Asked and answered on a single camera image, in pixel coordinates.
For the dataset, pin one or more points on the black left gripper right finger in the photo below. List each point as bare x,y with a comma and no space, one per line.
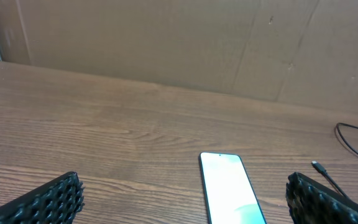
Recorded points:
310,202

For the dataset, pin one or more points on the black smartphone lit screen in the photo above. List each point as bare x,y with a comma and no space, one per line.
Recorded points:
230,198

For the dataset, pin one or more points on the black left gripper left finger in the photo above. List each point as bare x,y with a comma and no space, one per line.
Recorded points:
57,201

